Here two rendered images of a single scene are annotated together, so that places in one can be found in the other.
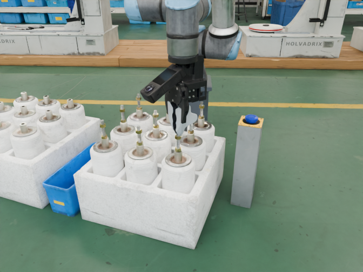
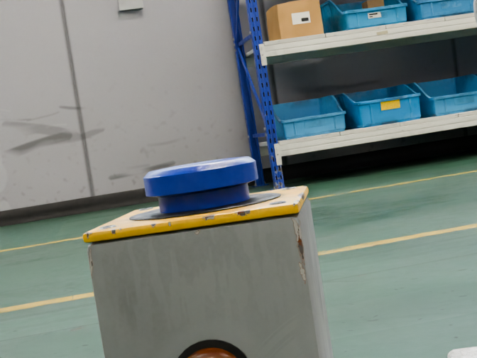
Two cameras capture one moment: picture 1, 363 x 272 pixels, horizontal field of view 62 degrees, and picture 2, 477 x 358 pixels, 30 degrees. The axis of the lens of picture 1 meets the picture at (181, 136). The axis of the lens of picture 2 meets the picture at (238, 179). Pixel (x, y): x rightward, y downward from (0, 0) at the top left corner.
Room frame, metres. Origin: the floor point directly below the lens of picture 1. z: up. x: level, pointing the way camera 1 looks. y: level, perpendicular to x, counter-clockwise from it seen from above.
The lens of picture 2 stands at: (1.16, -0.27, 0.34)
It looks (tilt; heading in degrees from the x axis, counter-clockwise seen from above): 3 degrees down; 168
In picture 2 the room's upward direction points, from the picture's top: 9 degrees counter-clockwise
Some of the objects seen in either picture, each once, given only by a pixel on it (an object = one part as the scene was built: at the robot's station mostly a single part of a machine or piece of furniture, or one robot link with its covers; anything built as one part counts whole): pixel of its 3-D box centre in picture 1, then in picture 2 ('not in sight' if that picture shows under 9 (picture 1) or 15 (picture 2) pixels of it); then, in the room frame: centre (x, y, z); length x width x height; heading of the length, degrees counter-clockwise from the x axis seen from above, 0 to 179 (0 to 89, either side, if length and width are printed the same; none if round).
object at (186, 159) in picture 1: (178, 160); not in sight; (0.73, 0.01, 0.25); 0.08 x 0.08 x 0.01
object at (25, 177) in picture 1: (34, 150); not in sight; (1.06, 0.59, 0.09); 0.39 x 0.39 x 0.18; 69
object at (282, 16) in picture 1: (287, 13); not in sight; (5.19, -1.68, 0.18); 0.50 x 0.41 x 0.37; 2
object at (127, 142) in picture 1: (126, 153); not in sight; (0.92, 0.19, 0.16); 0.10 x 0.10 x 0.18
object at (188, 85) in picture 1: (185, 79); not in sight; (0.74, -0.01, 0.48); 0.09 x 0.08 x 0.12; 124
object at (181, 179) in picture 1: (178, 185); not in sight; (0.73, 0.01, 0.16); 0.10 x 0.10 x 0.18
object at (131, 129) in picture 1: (124, 130); not in sight; (0.92, 0.19, 0.25); 0.08 x 0.08 x 0.01
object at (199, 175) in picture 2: (251, 119); (203, 192); (0.85, -0.22, 0.32); 0.04 x 0.04 x 0.02
